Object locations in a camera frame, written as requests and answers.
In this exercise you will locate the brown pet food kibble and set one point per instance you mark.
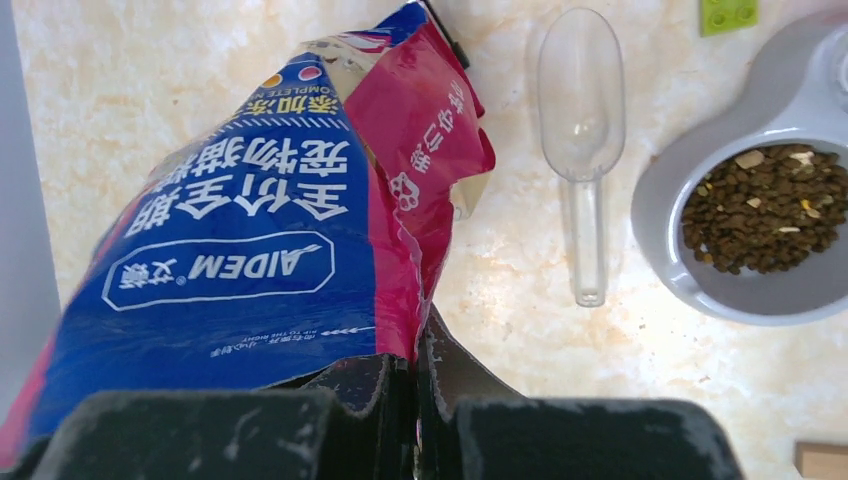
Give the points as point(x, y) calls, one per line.
point(766, 209)

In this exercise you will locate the grey double pet bowl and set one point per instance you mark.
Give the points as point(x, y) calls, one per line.
point(796, 92)

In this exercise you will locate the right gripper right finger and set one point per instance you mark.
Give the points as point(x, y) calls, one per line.
point(472, 425)

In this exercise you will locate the colourful pet food bag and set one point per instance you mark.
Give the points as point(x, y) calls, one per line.
point(310, 226)

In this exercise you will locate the long green toy brick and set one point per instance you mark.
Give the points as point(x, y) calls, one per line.
point(724, 16)

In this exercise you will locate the small wooden block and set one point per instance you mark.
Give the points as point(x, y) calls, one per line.
point(821, 460)

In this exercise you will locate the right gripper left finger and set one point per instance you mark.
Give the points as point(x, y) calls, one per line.
point(350, 421)

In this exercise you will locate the clear plastic scoop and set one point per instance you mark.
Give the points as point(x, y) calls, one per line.
point(581, 102)

